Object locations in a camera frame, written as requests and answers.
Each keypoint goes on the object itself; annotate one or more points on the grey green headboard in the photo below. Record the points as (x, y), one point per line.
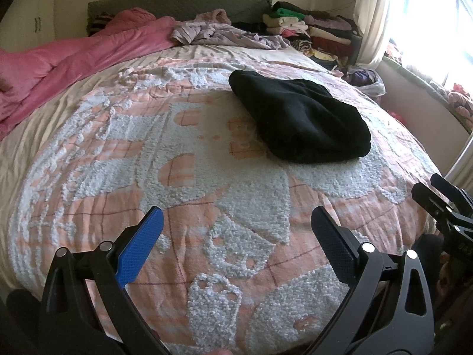
(242, 13)

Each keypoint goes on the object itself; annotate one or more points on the lilac crumpled garment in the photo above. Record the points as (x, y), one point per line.
(215, 28)

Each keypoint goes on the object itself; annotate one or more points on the white built-in wardrobe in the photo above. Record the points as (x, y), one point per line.
(27, 24)

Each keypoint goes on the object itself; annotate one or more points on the stack of folded clothes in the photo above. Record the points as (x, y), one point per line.
(327, 38)

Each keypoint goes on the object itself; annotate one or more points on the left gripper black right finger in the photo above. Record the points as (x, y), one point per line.
(387, 309)

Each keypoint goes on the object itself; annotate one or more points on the black printed sweatshirt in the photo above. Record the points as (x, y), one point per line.
(300, 121)

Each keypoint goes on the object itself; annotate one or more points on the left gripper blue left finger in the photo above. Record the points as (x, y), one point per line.
(85, 307)

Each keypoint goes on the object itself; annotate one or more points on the pink quilt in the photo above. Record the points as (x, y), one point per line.
(31, 78)

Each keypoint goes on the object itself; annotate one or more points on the pink white chenille bedspread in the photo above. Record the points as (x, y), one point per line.
(237, 264)

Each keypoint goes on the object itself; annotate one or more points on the cream curtain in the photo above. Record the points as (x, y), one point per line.
(372, 19)

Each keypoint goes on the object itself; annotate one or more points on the striped dark pillow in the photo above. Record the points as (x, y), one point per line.
(98, 23)

